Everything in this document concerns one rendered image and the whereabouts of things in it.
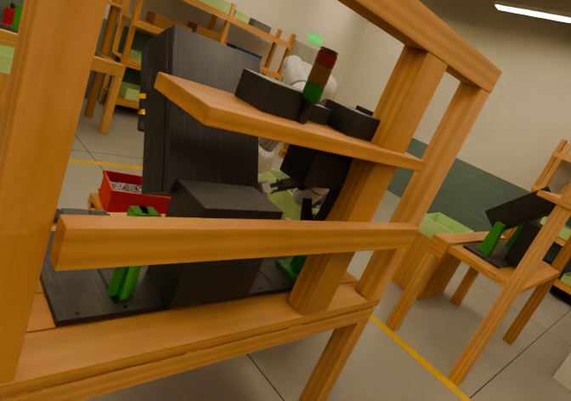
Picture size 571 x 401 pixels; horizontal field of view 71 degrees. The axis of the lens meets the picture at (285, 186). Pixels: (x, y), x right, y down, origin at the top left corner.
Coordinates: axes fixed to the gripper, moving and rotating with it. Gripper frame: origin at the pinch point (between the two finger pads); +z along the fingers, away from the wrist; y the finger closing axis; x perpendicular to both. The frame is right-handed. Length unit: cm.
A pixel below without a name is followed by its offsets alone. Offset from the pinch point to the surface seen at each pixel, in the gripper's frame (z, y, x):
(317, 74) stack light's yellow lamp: 15, 58, -13
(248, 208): 23.2, 20.8, 9.4
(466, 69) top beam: -50, 62, -14
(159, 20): -169, -371, -361
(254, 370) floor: -25, -105, 83
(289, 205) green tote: -65, -75, -3
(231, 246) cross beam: 40, 35, 20
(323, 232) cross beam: 7.7, 31.5, 23.0
